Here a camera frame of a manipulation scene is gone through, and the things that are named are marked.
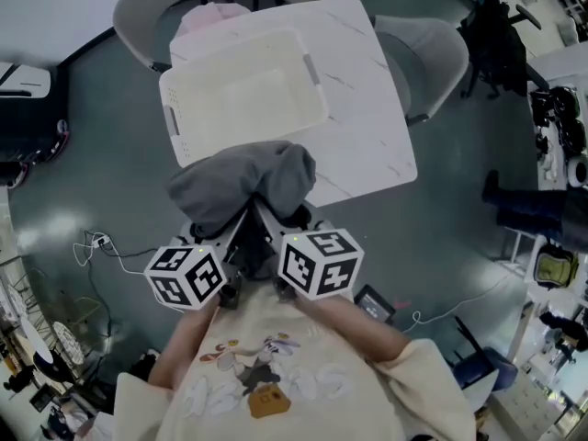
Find black flat device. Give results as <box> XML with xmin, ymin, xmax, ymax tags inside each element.
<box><xmin>354</xmin><ymin>284</ymin><xmax>397</xmax><ymax>324</ymax></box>

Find pink clothes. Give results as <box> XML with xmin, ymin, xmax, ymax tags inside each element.
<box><xmin>179</xmin><ymin>2</ymin><xmax>253</xmax><ymax>40</ymax></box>

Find white plastic basket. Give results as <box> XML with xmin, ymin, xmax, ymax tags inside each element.
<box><xmin>158</xmin><ymin>27</ymin><xmax>330</xmax><ymax>167</ymax></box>

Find white floor cable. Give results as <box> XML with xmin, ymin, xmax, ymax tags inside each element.
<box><xmin>410</xmin><ymin>273</ymin><xmax>518</xmax><ymax>326</ymax></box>

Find black wheeled machine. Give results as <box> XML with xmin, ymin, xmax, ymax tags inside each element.
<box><xmin>0</xmin><ymin>103</ymin><xmax>73</xmax><ymax>187</ymax></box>

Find blue chair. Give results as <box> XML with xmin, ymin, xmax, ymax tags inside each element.
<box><xmin>452</xmin><ymin>315</ymin><xmax>520</xmax><ymax>392</ymax></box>

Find person's left forearm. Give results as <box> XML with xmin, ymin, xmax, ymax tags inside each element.
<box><xmin>148</xmin><ymin>298</ymin><xmax>222</xmax><ymax>390</ymax></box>

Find person's right forearm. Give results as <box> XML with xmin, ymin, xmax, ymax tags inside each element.
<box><xmin>293</xmin><ymin>291</ymin><xmax>413</xmax><ymax>365</ymax></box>

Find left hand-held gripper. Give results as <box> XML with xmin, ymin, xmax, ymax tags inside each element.
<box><xmin>143</xmin><ymin>198</ymin><xmax>258</xmax><ymax>312</ymax></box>

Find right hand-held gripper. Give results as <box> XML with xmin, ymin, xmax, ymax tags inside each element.
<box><xmin>254</xmin><ymin>198</ymin><xmax>366</xmax><ymax>303</ymax></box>

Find grey clothes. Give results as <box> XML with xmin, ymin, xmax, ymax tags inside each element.
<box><xmin>166</xmin><ymin>140</ymin><xmax>318</xmax><ymax>238</ymax></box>

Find person's cream printed sweatshirt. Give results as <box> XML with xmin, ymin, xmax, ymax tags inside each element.
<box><xmin>114</xmin><ymin>287</ymin><xmax>477</xmax><ymax>441</ymax></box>

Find green backpack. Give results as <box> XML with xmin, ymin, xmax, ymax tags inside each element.
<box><xmin>532</xmin><ymin>243</ymin><xmax>580</xmax><ymax>289</ymax></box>

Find black office chair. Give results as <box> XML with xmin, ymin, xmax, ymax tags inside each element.
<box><xmin>457</xmin><ymin>0</ymin><xmax>552</xmax><ymax>100</ymax></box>

